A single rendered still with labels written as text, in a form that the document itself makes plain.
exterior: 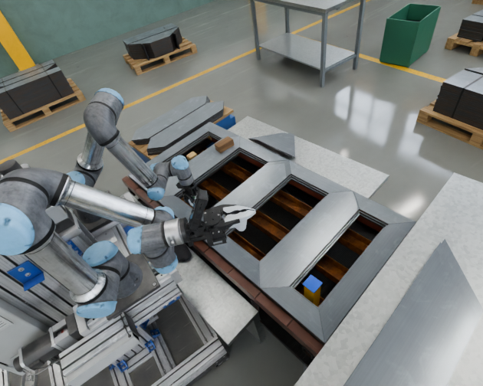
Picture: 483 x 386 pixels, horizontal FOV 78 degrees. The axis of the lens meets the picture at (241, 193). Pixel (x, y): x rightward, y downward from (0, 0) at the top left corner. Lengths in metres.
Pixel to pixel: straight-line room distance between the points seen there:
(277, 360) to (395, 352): 1.17
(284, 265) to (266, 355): 0.88
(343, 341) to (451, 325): 0.32
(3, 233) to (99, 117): 0.61
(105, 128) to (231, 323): 1.01
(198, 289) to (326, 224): 0.74
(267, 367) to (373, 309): 1.14
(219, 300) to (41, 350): 0.74
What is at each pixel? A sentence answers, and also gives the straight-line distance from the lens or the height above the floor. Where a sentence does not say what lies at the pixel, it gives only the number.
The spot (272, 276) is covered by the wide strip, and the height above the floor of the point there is 0.85.
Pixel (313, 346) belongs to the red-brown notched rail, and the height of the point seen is 0.83.
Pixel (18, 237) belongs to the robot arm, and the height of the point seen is 1.62.
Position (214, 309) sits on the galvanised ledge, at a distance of 1.57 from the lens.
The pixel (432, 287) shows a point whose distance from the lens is 1.22.
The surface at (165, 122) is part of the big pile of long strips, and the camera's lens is 2.54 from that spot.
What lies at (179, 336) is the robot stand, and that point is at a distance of 2.10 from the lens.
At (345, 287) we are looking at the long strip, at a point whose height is 0.85.
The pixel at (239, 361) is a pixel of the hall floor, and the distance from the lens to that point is 2.18.
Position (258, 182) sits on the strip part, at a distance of 1.78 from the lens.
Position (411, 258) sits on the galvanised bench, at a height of 1.05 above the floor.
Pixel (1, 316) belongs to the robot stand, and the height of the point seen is 1.15.
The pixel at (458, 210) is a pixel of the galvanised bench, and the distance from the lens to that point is 1.49.
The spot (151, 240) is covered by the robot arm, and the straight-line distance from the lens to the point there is 0.86.
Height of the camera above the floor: 2.09
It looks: 46 degrees down
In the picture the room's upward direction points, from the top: 13 degrees counter-clockwise
